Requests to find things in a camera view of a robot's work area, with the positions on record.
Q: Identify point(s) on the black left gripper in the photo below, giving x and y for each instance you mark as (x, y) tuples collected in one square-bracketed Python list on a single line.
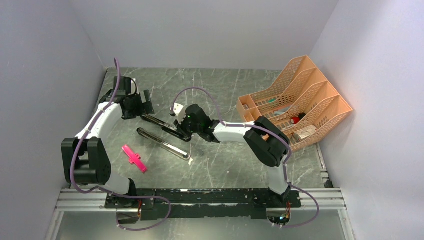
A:
[(144, 108)]

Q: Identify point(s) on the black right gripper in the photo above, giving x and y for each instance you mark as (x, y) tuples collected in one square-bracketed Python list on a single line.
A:
[(176, 122)]

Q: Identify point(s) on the black stapler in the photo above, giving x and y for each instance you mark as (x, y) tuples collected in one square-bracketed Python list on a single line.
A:
[(166, 127)]

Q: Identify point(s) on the beige stapler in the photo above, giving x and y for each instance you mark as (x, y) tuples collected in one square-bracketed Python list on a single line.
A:
[(164, 144)]

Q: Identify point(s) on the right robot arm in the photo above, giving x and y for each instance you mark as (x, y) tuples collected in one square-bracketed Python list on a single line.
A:
[(266, 141)]

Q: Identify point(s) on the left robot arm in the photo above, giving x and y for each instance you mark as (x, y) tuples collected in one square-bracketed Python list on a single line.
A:
[(85, 159)]

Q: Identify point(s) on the pink plastic clip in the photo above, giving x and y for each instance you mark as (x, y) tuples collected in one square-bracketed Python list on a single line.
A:
[(134, 158)]

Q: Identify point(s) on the red black item in organizer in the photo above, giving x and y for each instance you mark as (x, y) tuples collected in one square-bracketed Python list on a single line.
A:
[(296, 119)]

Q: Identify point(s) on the beige box in organizer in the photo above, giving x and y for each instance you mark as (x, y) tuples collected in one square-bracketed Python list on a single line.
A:
[(304, 133)]

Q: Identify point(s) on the orange file organizer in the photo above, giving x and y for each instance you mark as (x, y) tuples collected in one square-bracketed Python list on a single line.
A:
[(301, 87)]

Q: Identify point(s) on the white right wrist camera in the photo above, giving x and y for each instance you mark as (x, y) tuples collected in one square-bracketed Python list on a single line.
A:
[(178, 111)]

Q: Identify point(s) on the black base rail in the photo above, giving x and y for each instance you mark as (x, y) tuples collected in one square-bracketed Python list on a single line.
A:
[(205, 203)]

